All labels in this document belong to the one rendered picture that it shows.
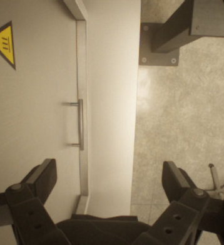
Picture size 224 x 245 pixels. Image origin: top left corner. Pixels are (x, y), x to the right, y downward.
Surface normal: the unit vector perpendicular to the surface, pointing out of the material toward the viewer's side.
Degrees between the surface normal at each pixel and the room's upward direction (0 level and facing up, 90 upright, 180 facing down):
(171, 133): 0
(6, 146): 90
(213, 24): 0
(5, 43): 90
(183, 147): 0
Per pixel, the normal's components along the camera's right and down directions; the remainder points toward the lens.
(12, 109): 1.00, 0.03
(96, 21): -0.03, 0.25
